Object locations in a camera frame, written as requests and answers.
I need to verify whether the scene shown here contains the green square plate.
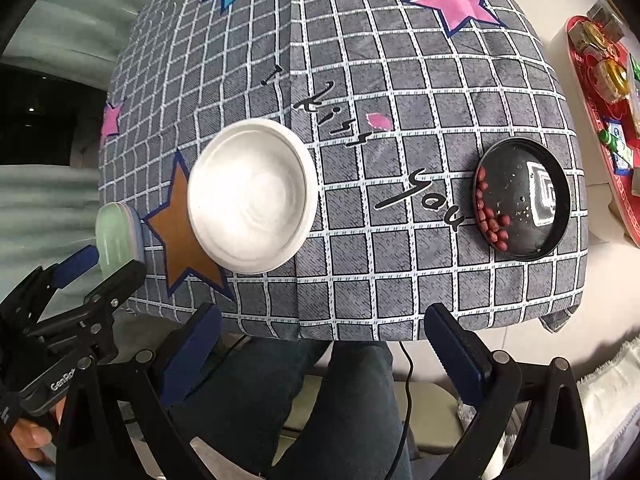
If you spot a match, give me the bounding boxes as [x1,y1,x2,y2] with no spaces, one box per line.
[96,202,145,278]

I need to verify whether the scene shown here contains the white bowl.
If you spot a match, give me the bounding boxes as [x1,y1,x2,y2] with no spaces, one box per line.
[188,118,319,274]

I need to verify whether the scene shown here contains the person's left hand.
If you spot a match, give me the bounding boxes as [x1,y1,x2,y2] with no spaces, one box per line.
[11,418,53,465]

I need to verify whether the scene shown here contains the green curtain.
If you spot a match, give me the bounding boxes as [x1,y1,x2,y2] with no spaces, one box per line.
[1,0,150,292]

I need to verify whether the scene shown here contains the black round dish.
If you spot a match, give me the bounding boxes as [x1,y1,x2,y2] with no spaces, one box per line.
[472,136,570,262]

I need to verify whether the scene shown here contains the grey checked tablecloth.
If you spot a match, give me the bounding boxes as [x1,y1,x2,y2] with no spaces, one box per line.
[99,0,588,340]

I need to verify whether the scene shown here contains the red tray with items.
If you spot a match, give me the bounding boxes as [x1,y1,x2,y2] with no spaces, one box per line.
[563,0,639,244]

